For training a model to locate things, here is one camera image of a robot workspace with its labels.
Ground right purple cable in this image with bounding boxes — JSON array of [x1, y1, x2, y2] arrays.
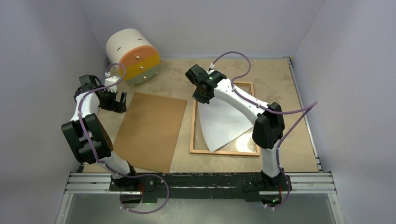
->
[[210, 51, 318, 211]]

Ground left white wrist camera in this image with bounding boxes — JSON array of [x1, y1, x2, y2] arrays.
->
[[104, 72, 120, 93]]

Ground round three-drawer cabinet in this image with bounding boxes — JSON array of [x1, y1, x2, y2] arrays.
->
[[106, 28, 161, 85]]

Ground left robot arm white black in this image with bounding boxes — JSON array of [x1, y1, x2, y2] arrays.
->
[[61, 75, 139, 191]]

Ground purple cable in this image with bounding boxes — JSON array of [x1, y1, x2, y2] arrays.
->
[[77, 63, 170, 215], [210, 51, 318, 211]]

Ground wooden picture frame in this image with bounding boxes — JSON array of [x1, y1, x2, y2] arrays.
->
[[189, 100, 261, 157]]

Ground brown frame backing board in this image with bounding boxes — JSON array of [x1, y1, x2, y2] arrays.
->
[[113, 92, 187, 173]]

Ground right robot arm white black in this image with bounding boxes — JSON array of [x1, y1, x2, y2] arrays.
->
[[185, 64, 285, 190]]

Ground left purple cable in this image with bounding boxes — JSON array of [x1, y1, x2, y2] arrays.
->
[[77, 63, 170, 215]]

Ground clear glass pane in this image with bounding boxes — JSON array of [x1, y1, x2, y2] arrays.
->
[[190, 98, 260, 156]]

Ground black aluminium mounting rail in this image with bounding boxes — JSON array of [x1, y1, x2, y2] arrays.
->
[[64, 172, 337, 203]]

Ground plant photo print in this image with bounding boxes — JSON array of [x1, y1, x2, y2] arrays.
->
[[197, 98, 253, 153]]

